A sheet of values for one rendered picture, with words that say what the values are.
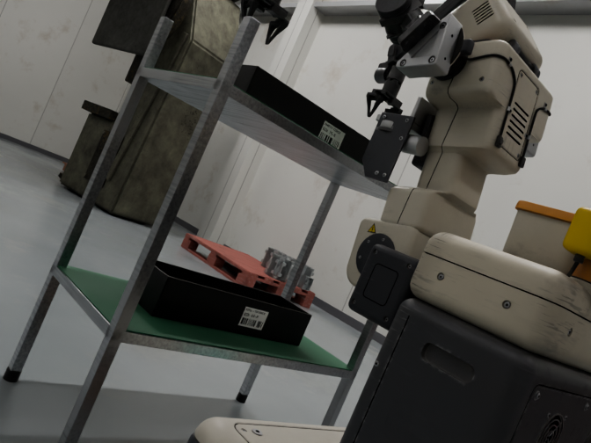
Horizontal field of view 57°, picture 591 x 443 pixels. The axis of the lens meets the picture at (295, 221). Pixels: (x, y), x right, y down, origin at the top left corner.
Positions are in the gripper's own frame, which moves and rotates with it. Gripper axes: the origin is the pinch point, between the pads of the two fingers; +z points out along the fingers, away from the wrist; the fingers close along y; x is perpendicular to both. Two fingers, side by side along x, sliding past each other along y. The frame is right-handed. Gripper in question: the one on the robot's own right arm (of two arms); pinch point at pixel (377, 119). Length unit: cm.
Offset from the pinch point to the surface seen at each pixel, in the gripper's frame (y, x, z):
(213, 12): -128, -431, -134
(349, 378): -14, 22, 83
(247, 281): -168, -237, 105
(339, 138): 20.0, 8.1, 14.5
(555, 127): -289, -98, -117
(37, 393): 67, -12, 116
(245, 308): 29, 10, 73
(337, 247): -284, -267, 47
